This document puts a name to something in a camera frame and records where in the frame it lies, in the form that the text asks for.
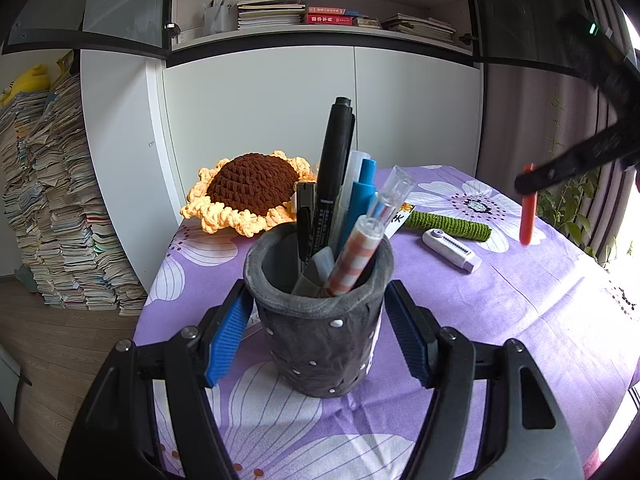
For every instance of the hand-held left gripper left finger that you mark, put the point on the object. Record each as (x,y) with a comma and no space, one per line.
(225,340)

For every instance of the clear desk organizer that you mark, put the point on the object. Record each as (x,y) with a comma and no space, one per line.
(220,17)

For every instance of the yellow plush toy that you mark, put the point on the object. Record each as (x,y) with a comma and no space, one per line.
(25,82)

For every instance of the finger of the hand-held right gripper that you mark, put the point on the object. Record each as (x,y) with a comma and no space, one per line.
(575,157)

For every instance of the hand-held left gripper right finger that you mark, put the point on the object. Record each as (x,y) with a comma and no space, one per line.
(410,340)

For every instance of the black marker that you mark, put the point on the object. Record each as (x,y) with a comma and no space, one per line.
(332,160)

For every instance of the white lilac correction tape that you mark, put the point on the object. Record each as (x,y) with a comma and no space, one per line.
(450,250)

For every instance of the translucent white pen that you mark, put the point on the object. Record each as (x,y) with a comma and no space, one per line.
(350,180)

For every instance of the tall stack of papers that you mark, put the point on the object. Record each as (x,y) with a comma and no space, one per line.
(60,210)

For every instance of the dotted pen holder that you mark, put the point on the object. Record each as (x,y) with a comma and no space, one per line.
(320,345)

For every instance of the blue pen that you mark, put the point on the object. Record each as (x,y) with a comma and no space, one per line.
(369,170)
(360,205)

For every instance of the purple floral tablecloth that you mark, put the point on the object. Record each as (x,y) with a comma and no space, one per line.
(500,310)

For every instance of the stack of notebooks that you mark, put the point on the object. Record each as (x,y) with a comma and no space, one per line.
(270,10)

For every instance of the orange checkered pen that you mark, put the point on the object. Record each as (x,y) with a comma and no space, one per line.
(355,260)

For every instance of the sunflower print gift card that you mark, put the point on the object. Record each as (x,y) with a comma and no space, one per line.
(399,220)

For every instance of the stack of worn books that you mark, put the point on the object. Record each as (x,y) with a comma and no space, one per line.
(417,27)

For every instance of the grey curtain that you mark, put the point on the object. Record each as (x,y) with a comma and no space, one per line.
(515,120)

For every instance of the red book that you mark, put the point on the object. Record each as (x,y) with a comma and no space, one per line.
(325,10)
(327,20)

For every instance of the black pen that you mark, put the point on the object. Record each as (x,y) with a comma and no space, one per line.
(304,220)

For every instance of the dark framed glass cabinet door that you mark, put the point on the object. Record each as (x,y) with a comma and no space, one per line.
(125,0)
(520,10)

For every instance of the white cabinet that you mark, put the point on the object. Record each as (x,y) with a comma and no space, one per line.
(250,100)

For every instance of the green potted plant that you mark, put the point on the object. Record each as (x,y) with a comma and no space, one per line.
(575,210)

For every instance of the crochet sunflower with green stem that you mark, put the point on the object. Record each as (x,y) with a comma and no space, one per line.
(250,185)

